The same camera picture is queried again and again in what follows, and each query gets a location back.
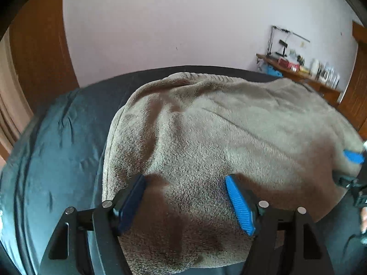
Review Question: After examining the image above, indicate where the red box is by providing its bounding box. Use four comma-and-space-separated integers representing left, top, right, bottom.
278, 58, 300, 71

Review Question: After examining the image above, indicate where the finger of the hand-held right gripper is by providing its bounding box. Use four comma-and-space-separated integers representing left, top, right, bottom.
343, 148, 366, 165
334, 172, 367, 191

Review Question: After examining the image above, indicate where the wooden desk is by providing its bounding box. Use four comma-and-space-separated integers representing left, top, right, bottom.
256, 53, 342, 104

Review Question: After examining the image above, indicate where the brown wooden panel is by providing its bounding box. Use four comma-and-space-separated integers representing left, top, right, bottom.
0, 0, 79, 161

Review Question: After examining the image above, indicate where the taupe fleece garment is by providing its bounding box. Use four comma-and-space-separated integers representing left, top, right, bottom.
102, 72, 366, 272

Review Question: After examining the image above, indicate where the teal bed cover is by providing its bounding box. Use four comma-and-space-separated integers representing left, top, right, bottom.
0, 65, 367, 275

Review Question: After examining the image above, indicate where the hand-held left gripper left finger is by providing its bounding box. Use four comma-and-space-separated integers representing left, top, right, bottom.
39, 173, 147, 275

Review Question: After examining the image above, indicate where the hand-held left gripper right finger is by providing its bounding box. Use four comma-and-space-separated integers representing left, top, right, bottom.
224, 175, 334, 275

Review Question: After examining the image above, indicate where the beige curtain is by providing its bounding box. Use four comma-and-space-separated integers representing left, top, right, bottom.
0, 31, 33, 164

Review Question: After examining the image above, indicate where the glass kettle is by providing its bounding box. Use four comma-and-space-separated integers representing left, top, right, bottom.
320, 66, 333, 82

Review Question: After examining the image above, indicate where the black desk lamp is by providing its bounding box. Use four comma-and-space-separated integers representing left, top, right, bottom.
268, 25, 311, 58

